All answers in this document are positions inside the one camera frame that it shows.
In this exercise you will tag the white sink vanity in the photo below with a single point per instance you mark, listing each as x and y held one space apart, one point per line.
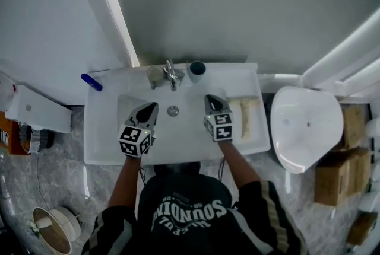
184 141

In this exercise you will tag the grey ribbed roll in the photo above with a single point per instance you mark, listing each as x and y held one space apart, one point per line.
37 139

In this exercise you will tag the large cardboard box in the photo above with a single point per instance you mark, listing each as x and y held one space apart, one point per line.
338 179

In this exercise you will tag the person's left forearm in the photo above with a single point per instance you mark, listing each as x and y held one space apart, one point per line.
124 182

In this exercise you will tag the white water dispenser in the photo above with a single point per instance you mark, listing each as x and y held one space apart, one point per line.
38 108

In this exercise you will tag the round white waste bin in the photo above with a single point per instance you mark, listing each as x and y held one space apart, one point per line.
53 233

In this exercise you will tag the white ceramic basin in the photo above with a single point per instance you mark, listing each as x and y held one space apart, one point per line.
305 129

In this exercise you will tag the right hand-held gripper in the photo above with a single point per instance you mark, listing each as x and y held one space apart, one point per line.
221 127

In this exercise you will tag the grey cup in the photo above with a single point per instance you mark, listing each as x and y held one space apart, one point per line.
197 70

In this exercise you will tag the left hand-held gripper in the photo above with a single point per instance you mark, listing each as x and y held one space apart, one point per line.
133 141

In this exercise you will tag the small cardboard box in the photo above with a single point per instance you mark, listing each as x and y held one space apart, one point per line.
353 126
362 228

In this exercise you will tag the black shirt with striped sleeves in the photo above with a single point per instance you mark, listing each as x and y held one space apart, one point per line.
184 236

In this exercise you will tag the orange box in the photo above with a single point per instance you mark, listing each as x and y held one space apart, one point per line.
10 135

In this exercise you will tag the person's right forearm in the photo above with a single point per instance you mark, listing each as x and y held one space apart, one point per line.
237 162

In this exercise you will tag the chrome sink drain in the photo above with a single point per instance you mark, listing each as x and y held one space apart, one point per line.
172 110

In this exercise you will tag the chrome faucet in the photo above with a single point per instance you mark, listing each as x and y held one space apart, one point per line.
172 76

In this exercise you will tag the beige mug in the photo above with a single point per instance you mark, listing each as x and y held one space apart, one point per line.
155 74

